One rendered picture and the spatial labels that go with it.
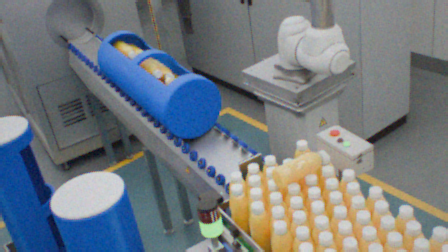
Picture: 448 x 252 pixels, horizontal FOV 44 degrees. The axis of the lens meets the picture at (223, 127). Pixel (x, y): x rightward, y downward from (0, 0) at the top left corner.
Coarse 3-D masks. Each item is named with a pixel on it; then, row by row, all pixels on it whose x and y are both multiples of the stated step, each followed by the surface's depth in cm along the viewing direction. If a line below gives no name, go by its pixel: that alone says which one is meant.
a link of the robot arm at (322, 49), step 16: (320, 0) 219; (320, 16) 223; (320, 32) 224; (336, 32) 225; (304, 48) 232; (320, 48) 225; (336, 48) 223; (304, 64) 237; (320, 64) 227; (336, 64) 225
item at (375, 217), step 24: (360, 192) 179; (288, 216) 177; (312, 216) 172; (288, 240) 166; (312, 240) 164; (336, 240) 164; (360, 240) 161; (384, 240) 162; (408, 240) 158; (432, 240) 156
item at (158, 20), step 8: (152, 0) 322; (152, 8) 325; (160, 8) 327; (152, 16) 330; (160, 16) 329; (160, 24) 331; (160, 32) 333; (160, 40) 335; (168, 40) 337; (160, 48) 339; (168, 48) 339
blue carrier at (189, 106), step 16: (128, 32) 300; (112, 48) 287; (144, 48) 312; (112, 64) 282; (128, 64) 268; (176, 64) 274; (112, 80) 292; (128, 80) 265; (144, 80) 251; (176, 80) 236; (192, 80) 234; (208, 80) 239; (144, 96) 250; (160, 96) 237; (176, 96) 233; (192, 96) 237; (208, 96) 242; (160, 112) 237; (176, 112) 236; (192, 112) 241; (208, 112) 245; (176, 128) 239; (192, 128) 244; (208, 128) 248
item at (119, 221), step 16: (112, 208) 200; (128, 208) 209; (64, 224) 199; (80, 224) 197; (96, 224) 198; (112, 224) 202; (128, 224) 209; (64, 240) 207; (80, 240) 201; (96, 240) 201; (112, 240) 204; (128, 240) 210
